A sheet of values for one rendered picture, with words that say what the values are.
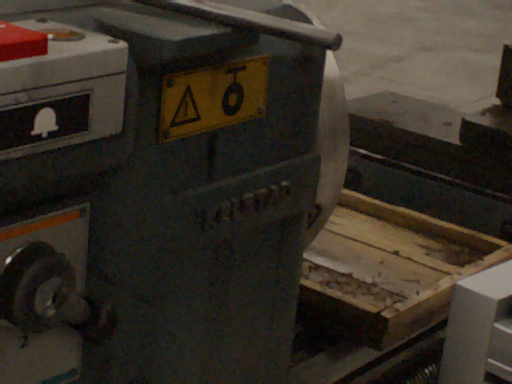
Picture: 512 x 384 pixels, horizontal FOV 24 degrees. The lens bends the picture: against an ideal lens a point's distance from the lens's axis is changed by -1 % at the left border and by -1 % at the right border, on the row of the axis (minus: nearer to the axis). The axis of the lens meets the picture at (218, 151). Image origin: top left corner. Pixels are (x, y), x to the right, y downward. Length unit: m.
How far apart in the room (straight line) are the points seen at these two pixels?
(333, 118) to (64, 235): 0.40
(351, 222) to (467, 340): 0.76
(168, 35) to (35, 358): 0.22
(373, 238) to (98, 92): 0.85
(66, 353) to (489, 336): 0.27
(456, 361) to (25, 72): 0.34
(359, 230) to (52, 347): 0.78
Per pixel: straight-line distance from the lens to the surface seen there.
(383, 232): 1.50
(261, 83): 0.83
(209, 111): 0.79
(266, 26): 0.74
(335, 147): 1.08
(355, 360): 1.26
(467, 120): 1.55
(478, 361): 0.78
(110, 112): 0.68
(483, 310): 0.76
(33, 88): 0.64
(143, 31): 0.73
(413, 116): 1.72
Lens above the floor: 1.41
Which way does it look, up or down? 17 degrees down
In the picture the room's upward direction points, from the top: 5 degrees clockwise
